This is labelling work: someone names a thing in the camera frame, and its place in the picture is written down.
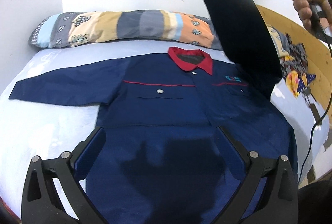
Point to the patchwork striped pillow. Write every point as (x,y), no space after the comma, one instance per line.
(71,29)

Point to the person's right hand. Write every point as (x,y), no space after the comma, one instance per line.
(304,12)

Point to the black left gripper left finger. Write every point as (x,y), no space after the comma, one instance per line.
(40,200)

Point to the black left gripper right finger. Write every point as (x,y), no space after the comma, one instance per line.
(267,192)

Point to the navy shirt with red collar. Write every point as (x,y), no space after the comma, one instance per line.
(160,163)

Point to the wooden headboard panel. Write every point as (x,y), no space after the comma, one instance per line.
(318,55)

